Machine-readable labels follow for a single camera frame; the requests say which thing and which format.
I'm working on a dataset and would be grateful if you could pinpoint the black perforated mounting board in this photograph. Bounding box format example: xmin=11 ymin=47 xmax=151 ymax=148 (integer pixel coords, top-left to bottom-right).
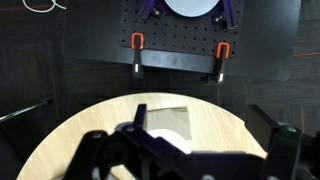
xmin=118 ymin=0 xmax=247 ymax=59

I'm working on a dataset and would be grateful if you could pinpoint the black base platform sheet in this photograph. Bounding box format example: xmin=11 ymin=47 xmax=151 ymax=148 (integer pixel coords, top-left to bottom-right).
xmin=64 ymin=0 xmax=303 ymax=83

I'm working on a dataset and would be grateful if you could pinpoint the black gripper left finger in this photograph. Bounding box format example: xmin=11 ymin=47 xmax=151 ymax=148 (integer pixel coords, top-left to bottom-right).
xmin=64 ymin=103 xmax=201 ymax=180

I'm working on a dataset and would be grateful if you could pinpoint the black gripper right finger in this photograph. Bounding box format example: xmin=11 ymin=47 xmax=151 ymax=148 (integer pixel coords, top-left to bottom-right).
xmin=245 ymin=104 xmax=320 ymax=180

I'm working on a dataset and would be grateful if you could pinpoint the thin silver metal rod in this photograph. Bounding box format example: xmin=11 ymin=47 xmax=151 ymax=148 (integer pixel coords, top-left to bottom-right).
xmin=0 ymin=99 xmax=52 ymax=123

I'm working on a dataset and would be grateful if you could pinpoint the white loose cable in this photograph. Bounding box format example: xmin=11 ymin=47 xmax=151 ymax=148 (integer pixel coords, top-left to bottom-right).
xmin=22 ymin=0 xmax=67 ymax=14

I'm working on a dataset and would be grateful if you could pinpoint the black base mounting bracket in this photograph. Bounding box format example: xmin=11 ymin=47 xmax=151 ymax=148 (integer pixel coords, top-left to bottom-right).
xmin=139 ymin=0 xmax=164 ymax=20
xmin=213 ymin=0 xmax=240 ymax=32

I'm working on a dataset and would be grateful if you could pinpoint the brown paper napkin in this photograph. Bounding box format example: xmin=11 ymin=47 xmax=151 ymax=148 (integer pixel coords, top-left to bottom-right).
xmin=146 ymin=106 xmax=194 ymax=143

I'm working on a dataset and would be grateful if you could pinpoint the orange black bar clamp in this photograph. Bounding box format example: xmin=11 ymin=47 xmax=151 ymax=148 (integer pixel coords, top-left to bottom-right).
xmin=130 ymin=32 xmax=145 ymax=79
xmin=201 ymin=41 xmax=232 ymax=85

